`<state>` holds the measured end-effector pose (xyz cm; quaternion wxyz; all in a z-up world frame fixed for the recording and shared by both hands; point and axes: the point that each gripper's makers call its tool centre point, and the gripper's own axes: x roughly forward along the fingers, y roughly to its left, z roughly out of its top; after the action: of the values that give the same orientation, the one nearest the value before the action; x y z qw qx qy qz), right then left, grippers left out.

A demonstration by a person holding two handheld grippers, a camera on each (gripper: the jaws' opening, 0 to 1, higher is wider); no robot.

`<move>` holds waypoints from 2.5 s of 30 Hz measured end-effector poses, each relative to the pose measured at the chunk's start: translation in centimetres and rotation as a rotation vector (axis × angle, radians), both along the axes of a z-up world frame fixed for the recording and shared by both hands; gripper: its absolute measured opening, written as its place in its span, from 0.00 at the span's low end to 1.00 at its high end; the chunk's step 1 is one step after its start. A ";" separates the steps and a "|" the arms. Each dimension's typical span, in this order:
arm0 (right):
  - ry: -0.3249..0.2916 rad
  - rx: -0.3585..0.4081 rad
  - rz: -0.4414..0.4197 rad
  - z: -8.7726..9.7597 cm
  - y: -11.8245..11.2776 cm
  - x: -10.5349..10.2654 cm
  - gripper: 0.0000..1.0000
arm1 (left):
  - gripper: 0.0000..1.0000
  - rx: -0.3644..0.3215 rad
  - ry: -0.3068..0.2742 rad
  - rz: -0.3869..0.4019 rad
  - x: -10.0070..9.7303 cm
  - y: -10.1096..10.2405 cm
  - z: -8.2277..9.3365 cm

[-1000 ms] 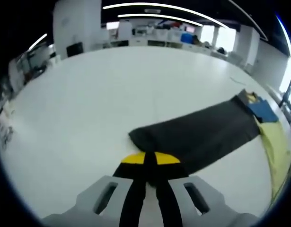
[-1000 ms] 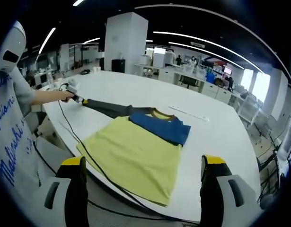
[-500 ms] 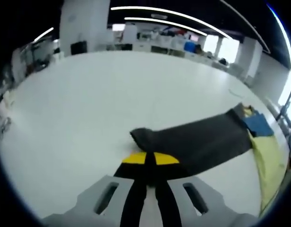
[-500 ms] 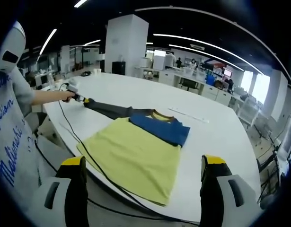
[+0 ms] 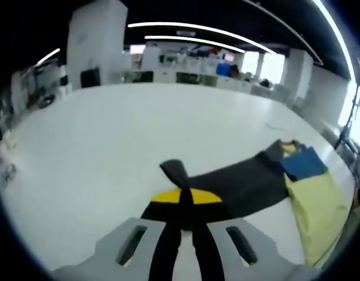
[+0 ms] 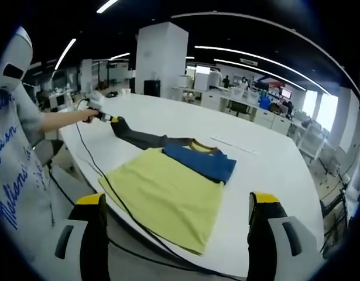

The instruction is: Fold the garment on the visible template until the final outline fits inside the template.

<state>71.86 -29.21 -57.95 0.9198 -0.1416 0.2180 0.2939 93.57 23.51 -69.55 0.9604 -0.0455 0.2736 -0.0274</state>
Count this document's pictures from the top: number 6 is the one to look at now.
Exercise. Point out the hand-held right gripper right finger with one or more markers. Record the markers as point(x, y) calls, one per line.
point(270, 240)

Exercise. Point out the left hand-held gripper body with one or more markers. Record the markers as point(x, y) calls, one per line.
point(96, 103)

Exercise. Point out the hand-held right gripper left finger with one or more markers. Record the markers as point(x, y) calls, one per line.
point(80, 240)

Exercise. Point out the yellow garment grey blue sleeves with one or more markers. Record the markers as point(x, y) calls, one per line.
point(168, 199)

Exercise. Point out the person's left hand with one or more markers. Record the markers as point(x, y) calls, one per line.
point(90, 115)

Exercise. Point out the small dark object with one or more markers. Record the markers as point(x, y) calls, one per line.
point(111, 95)

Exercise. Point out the white paper cups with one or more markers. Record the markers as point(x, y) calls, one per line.
point(125, 91)

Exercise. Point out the black cabinet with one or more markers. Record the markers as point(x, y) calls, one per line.
point(152, 87)

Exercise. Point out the straight ceiling light strip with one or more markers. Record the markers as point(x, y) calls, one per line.
point(106, 6)
point(65, 54)

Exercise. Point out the white square pillar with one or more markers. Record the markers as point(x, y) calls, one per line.
point(162, 58)

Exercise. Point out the person's white printed shirt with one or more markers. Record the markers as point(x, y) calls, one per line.
point(18, 175)

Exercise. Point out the white chest device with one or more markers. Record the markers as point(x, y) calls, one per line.
point(20, 49)

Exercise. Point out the white mesh chairs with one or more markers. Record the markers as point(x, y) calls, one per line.
point(312, 137)

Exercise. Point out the black office chair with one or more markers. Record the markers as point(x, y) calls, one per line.
point(239, 106)

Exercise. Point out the blue container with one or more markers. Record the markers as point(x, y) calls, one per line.
point(264, 103)

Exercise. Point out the long curved ceiling light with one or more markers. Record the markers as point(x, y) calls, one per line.
point(255, 69)
point(241, 53)

